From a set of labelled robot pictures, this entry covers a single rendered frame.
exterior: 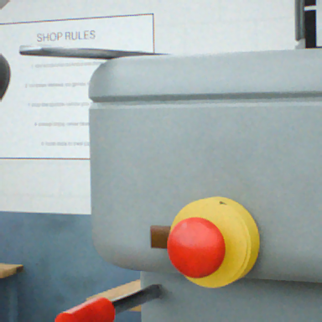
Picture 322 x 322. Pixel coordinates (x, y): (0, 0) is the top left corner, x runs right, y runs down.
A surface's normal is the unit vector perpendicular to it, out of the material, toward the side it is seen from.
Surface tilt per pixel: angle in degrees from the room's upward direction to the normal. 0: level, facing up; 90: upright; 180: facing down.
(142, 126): 90
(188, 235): 85
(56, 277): 90
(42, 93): 90
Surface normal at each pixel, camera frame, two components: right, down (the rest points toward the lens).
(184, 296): -0.45, 0.07
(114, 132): -0.69, 0.06
